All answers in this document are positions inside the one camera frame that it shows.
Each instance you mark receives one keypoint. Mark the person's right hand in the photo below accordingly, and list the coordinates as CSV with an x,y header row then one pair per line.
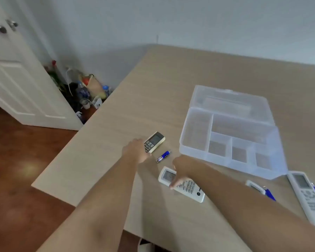
x,y
183,167

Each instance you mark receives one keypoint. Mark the person's left hand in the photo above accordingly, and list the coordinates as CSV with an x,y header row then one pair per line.
x,y
133,150

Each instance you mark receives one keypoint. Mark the person's left fingers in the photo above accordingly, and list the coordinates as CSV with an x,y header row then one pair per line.
x,y
146,152

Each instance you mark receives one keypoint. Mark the person's right thumb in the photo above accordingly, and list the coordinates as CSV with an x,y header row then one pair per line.
x,y
178,184

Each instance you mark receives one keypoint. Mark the small beige remote control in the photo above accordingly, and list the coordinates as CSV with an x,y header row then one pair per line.
x,y
155,141

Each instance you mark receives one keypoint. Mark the white air conditioner remote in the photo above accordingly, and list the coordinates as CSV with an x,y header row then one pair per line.
x,y
191,190

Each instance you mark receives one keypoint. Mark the person's left forearm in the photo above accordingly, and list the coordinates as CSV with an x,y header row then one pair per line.
x,y
102,204

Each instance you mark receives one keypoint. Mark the person's right forearm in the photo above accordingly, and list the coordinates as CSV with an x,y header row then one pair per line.
x,y
246,217

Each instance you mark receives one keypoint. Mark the small blue flashlight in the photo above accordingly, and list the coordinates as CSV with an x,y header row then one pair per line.
x,y
163,156

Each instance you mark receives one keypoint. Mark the white power adapter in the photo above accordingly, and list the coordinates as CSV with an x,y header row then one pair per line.
x,y
97,101

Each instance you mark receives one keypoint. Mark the blue capped plastic bottle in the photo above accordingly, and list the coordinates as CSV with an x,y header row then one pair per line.
x,y
106,91

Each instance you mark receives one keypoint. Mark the small white remote control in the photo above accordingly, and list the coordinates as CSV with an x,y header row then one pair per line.
x,y
254,186

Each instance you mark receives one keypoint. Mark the clear plastic organizer box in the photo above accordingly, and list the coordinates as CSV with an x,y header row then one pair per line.
x,y
233,131

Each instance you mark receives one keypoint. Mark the white cup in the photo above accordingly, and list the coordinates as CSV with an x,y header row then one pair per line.
x,y
85,104

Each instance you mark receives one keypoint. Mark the brown paper bag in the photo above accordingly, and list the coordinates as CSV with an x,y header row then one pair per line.
x,y
94,86

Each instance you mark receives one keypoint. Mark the clear plastic bottle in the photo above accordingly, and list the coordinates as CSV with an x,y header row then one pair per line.
x,y
83,93

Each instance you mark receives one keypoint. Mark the green bottles with red cap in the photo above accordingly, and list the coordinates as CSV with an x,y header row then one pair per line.
x,y
55,76

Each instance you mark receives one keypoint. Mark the large white remote control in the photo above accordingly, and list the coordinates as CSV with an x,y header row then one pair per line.
x,y
308,196

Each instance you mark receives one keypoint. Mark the white panel door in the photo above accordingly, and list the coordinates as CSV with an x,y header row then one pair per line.
x,y
21,76

